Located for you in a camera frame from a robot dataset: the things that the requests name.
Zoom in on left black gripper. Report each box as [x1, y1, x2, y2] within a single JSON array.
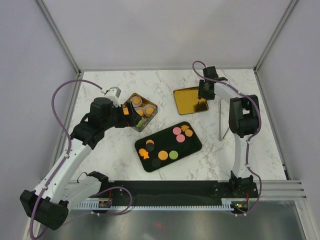
[[102, 101, 142, 131]]

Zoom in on green cookie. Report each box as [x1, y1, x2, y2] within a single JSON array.
[[169, 150, 179, 160], [136, 119, 144, 128]]

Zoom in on orange round cookie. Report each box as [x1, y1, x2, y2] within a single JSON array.
[[136, 109, 145, 116], [158, 150, 169, 161], [132, 98, 141, 105]]

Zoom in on orange fish cookie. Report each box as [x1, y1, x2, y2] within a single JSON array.
[[138, 148, 150, 160], [123, 108, 129, 115]]

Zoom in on square cookie tin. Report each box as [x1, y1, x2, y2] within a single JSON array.
[[125, 92, 158, 133]]

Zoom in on orange scalloped cookie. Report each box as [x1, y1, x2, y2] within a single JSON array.
[[145, 107, 154, 115]]

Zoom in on gold tin lid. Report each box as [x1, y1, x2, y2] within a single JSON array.
[[173, 86, 209, 116]]

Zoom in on metal tongs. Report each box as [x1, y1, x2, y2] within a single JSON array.
[[218, 97, 230, 142]]

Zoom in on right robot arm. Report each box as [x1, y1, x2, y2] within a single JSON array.
[[196, 66, 262, 198]]

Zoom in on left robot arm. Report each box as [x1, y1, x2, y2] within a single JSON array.
[[19, 97, 142, 230]]

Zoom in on orange cookie under black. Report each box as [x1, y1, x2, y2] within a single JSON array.
[[146, 139, 155, 145]]

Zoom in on black sandwich cookie upper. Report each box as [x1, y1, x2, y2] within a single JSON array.
[[145, 142, 155, 152]]

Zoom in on black sandwich cookie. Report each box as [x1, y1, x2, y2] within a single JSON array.
[[145, 142, 155, 152], [151, 158, 162, 168]]

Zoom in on black serving tray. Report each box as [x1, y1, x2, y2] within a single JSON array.
[[134, 121, 203, 173]]

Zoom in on pink cookie upper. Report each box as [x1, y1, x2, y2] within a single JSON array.
[[172, 127, 182, 136]]

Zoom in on pink cookie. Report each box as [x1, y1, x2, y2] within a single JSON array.
[[176, 134, 186, 143], [172, 127, 182, 136]]

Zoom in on orange flower cookie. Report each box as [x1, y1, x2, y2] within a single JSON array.
[[180, 124, 189, 132]]

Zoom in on orange leaf cookie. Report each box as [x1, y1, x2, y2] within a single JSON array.
[[184, 129, 193, 137]]

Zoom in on black sandwich cookie lower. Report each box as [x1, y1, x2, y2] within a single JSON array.
[[151, 158, 162, 168]]

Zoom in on pink cookie lower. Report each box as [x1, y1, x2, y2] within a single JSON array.
[[176, 134, 186, 143]]

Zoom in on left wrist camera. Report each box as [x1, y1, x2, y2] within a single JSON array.
[[104, 86, 121, 103]]

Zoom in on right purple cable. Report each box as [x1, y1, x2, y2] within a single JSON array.
[[192, 60, 263, 213]]

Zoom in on purple cable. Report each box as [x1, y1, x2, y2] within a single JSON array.
[[192, 60, 263, 213], [26, 79, 105, 240]]

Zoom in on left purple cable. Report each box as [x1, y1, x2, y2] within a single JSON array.
[[26, 79, 105, 240]]

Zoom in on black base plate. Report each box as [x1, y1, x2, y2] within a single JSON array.
[[100, 180, 258, 206]]

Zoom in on white cable duct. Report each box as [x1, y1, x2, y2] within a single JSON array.
[[75, 198, 234, 211]]

